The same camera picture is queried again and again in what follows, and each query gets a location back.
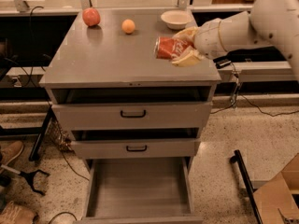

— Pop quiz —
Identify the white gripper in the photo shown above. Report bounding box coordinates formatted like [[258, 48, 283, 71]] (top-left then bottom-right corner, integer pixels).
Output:
[[172, 19, 227, 67]]

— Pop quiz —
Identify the red coke can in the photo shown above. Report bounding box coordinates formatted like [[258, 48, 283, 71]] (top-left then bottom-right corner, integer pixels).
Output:
[[154, 36, 193, 60]]

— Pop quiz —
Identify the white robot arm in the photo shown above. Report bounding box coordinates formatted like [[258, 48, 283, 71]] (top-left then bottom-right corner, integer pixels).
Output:
[[172, 0, 299, 79]]

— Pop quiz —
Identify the grey top drawer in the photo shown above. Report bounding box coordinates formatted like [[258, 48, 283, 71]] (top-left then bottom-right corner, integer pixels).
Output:
[[52, 102, 211, 131]]

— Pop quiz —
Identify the grey drawer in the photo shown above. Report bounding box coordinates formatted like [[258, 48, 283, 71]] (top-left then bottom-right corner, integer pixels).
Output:
[[71, 139, 200, 160], [74, 158, 203, 224], [52, 102, 211, 131]]

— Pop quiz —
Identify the grey drawer cabinet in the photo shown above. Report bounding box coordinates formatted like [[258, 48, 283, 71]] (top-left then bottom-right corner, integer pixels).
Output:
[[38, 7, 222, 224]]

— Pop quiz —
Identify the grey middle drawer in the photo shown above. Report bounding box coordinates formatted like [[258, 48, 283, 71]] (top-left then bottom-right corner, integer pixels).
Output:
[[71, 139, 200, 160]]

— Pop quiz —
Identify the grey bottom drawer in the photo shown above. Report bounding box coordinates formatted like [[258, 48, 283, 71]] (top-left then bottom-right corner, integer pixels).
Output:
[[74, 158, 203, 224]]

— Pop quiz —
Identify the white paper bowl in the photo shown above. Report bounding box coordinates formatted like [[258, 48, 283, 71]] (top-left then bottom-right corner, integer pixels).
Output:
[[161, 10, 192, 30]]

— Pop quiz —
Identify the black power adapter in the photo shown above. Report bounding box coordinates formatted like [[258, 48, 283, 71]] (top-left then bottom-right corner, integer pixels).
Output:
[[216, 59, 231, 69]]

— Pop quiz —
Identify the orange fruit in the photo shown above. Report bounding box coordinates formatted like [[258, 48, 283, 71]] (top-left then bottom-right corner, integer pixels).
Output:
[[121, 20, 135, 35]]

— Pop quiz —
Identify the red apple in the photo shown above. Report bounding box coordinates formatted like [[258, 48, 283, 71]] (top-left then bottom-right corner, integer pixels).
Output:
[[82, 7, 101, 27]]

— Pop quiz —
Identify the black metal bar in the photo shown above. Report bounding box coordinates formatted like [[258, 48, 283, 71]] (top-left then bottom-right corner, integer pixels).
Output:
[[230, 149, 263, 224]]

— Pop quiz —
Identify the cardboard box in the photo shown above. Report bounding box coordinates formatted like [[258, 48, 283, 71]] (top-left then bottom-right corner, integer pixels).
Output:
[[253, 153, 299, 224]]

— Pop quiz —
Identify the black table leg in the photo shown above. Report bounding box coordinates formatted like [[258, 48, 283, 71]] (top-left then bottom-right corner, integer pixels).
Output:
[[29, 108, 53, 161]]

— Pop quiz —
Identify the black grabber tool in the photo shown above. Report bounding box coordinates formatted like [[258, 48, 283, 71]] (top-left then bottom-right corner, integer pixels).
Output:
[[0, 164, 50, 196]]

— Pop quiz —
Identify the tan shoe upper left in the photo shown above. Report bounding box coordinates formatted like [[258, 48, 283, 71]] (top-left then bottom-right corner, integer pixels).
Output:
[[0, 141, 24, 165]]

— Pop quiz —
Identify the tan shoe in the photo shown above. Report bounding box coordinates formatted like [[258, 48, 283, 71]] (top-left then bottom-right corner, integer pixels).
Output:
[[0, 202, 38, 224], [0, 141, 24, 165]]

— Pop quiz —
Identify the tan shoe lower left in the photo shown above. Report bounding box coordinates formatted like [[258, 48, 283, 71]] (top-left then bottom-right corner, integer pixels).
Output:
[[0, 202, 38, 224]]

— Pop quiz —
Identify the black floor cable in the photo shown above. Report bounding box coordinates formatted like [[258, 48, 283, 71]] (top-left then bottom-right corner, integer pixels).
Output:
[[46, 147, 91, 224]]

